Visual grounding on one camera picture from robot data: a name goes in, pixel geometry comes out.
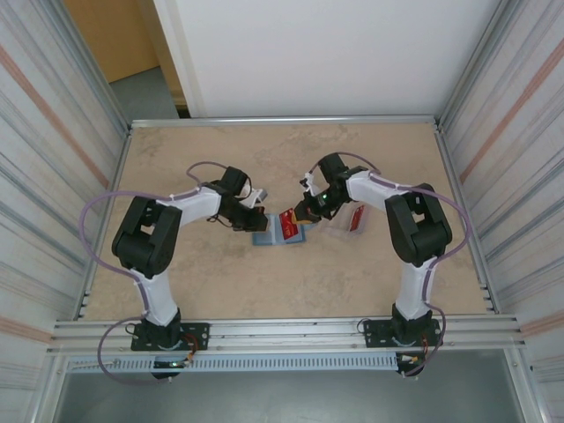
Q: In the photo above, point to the aluminium table edge rail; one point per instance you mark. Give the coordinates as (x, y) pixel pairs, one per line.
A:
(286, 120)

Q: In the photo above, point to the grey metal panel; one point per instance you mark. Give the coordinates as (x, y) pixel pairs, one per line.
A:
(286, 396)

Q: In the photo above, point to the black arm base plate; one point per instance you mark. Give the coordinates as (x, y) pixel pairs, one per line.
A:
(198, 337)
(374, 332)

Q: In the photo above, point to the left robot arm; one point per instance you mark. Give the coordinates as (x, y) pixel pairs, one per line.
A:
(150, 247)

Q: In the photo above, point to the wooden door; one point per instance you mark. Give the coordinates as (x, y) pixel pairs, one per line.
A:
(114, 35)

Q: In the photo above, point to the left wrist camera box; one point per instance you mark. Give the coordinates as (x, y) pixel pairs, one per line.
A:
(253, 198)

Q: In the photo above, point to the blue leather card holder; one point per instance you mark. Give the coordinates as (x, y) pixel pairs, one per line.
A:
(271, 235)

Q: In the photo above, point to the white door frame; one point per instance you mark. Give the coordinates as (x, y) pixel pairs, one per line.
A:
(185, 66)

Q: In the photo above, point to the aluminium side rail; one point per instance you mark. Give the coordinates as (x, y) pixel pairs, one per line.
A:
(445, 154)
(123, 154)

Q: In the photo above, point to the wide aluminium mounting rail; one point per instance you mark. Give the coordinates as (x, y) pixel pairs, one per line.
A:
(286, 335)

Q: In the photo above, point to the red credit card stack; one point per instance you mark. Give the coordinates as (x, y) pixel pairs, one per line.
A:
(357, 218)

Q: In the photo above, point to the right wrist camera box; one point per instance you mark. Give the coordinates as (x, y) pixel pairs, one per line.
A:
(308, 184)

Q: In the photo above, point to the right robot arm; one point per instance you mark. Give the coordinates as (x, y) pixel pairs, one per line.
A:
(418, 233)

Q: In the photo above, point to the clear bag with red card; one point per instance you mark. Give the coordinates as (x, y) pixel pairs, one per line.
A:
(335, 229)

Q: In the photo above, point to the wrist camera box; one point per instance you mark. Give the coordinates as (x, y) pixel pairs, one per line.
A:
(308, 184)
(253, 198)

